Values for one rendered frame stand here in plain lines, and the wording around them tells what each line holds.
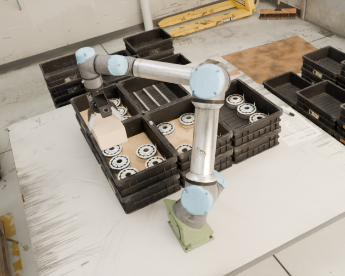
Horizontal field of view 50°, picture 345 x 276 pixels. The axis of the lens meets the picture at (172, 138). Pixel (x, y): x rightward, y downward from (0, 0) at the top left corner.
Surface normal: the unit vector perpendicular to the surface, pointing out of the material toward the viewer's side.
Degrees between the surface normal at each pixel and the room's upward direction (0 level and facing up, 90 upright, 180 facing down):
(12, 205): 0
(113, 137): 90
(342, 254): 0
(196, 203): 67
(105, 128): 0
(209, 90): 52
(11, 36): 90
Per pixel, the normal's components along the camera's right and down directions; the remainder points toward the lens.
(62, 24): 0.43, 0.54
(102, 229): -0.11, -0.77
